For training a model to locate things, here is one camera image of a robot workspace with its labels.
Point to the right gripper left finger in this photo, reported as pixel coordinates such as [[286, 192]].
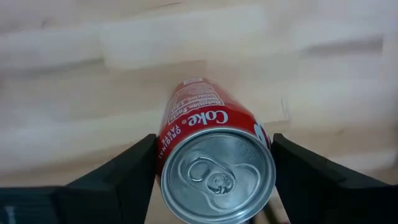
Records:
[[118, 193]]

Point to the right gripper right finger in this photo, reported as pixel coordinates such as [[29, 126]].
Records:
[[317, 193]]

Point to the red Coca-Cola can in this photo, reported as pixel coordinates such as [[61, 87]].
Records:
[[214, 174]]

